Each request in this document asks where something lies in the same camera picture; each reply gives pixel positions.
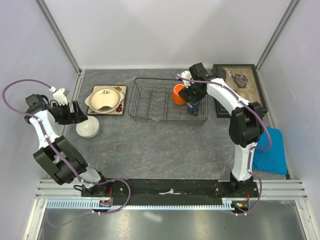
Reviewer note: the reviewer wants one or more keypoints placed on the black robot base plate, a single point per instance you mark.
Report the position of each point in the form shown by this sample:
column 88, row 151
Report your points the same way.
column 170, row 191

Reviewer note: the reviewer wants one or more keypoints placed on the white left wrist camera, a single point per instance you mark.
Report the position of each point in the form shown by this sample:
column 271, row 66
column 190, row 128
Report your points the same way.
column 60, row 95

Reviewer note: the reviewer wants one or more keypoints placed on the square floral plate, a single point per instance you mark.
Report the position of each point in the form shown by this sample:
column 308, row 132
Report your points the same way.
column 120, row 109

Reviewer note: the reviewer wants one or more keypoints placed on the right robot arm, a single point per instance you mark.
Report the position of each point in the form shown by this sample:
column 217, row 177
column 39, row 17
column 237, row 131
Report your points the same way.
column 246, row 118

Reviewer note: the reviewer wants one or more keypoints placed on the orange mug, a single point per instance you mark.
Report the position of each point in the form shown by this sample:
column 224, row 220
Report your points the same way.
column 175, row 96

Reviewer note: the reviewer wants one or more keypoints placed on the black wire dish rack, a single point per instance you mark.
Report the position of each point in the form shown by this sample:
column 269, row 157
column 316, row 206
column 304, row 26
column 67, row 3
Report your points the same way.
column 151, row 100

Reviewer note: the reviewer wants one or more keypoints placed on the black glass-lid jewelry box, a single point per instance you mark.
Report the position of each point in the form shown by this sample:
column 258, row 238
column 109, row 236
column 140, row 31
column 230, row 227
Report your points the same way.
column 244, row 80

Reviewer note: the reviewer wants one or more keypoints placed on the blue mug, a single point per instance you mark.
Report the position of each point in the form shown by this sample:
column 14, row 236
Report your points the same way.
column 193, row 110

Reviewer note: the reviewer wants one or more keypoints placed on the blue cloth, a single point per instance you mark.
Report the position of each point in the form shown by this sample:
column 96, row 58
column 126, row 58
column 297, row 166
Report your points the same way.
column 271, row 160

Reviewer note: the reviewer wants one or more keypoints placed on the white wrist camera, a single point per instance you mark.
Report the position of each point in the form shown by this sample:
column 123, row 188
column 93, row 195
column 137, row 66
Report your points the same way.
column 60, row 95
column 185, row 77

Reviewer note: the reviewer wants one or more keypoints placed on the grey slotted cable duct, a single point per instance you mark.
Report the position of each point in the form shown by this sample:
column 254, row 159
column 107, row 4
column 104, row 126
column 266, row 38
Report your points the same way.
column 95, row 204

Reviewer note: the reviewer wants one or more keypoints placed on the small cream plate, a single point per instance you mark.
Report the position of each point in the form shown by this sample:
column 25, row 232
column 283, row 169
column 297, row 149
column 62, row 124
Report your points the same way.
column 105, row 99

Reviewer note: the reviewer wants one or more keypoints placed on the cream plate blue spiral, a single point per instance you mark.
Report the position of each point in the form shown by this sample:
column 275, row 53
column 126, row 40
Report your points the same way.
column 88, row 101

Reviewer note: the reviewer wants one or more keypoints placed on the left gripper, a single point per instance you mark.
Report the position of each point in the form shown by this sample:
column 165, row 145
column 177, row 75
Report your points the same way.
column 70, row 116

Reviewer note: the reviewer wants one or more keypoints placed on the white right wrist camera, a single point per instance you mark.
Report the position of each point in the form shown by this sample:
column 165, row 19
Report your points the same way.
column 185, row 77

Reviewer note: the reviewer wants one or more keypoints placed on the white ribbed bowl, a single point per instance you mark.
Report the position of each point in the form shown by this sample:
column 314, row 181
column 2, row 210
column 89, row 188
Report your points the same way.
column 88, row 128

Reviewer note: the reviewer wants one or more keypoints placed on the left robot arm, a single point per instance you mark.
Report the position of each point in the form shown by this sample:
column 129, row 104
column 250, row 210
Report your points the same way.
column 56, row 155

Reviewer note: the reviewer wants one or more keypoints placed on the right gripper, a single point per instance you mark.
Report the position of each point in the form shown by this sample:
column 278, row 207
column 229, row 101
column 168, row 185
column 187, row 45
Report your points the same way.
column 186, row 93

